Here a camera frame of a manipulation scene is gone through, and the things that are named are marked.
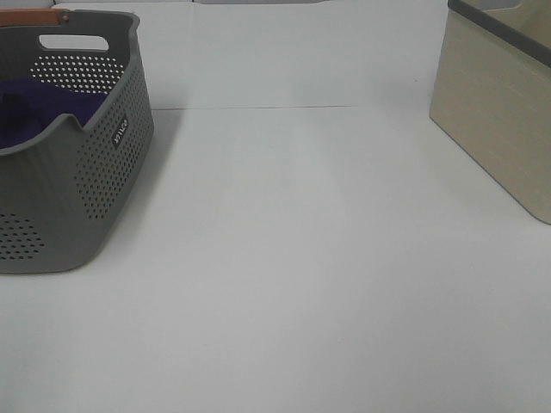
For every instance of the brown basket handle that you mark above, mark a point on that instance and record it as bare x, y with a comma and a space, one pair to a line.
32, 17

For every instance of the beige storage box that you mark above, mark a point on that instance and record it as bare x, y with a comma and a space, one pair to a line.
492, 94

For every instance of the purple towel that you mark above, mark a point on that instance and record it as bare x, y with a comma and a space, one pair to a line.
29, 106

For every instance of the grey perforated plastic basket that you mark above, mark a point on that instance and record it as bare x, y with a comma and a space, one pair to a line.
63, 190

